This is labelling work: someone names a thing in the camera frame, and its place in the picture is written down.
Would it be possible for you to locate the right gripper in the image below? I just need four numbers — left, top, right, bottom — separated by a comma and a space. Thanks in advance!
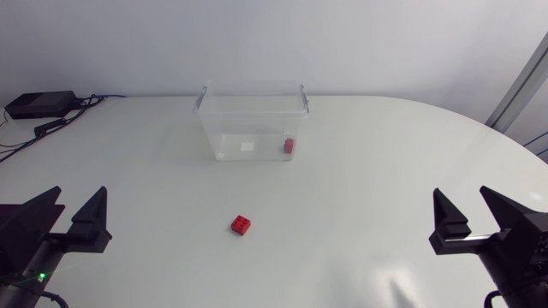
429, 186, 548, 300

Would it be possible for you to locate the black cable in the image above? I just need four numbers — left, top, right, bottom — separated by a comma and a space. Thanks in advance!
0, 94, 106, 164

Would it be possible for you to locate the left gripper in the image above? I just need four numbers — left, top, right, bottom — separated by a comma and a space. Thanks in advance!
0, 186, 113, 297

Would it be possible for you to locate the clear plastic container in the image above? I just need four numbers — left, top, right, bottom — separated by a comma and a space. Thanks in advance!
193, 80, 311, 163

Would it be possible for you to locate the black power brick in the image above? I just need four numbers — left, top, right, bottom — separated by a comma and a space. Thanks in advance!
4, 90, 79, 120

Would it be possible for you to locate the dark mat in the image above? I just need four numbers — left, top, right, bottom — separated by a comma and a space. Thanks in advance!
0, 204, 22, 227

